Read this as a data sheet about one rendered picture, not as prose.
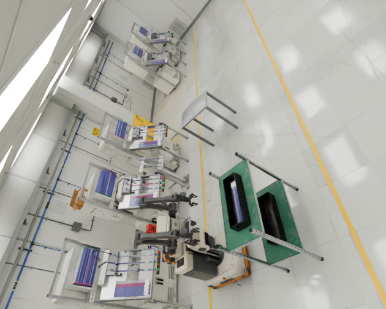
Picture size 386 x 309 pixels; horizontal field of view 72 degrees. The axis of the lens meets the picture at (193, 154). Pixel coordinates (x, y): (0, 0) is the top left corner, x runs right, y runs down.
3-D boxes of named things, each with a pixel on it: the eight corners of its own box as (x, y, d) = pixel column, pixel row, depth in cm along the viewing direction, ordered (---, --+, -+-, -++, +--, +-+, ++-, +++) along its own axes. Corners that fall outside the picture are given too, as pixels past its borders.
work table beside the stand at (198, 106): (238, 127, 488) (205, 106, 450) (212, 146, 531) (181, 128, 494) (236, 111, 517) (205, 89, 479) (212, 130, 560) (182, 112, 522)
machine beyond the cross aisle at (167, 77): (187, 62, 879) (137, 26, 789) (187, 75, 824) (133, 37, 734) (164, 90, 956) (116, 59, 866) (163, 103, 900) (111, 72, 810)
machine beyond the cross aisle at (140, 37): (187, 42, 977) (142, 8, 887) (187, 53, 921) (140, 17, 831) (166, 68, 1053) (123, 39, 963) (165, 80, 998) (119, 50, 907)
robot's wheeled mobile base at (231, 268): (215, 290, 363) (201, 287, 351) (211, 246, 407) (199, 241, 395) (252, 275, 326) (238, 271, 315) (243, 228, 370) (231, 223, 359)
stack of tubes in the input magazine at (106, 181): (116, 173, 495) (103, 168, 482) (111, 197, 461) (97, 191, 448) (113, 177, 502) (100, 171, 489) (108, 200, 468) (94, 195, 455)
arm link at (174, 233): (136, 233, 271) (135, 244, 263) (135, 231, 266) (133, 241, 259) (178, 230, 268) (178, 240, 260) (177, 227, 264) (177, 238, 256)
